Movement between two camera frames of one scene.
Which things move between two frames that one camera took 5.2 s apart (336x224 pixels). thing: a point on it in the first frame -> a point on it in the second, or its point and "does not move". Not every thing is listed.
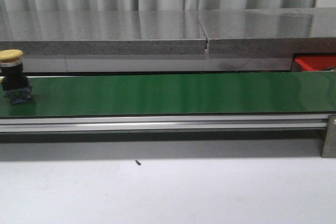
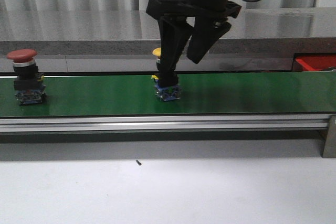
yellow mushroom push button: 15,86 -> 164,94
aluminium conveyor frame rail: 80,124 does not move
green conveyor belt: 177,94 does not move
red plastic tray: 313,61 does not move
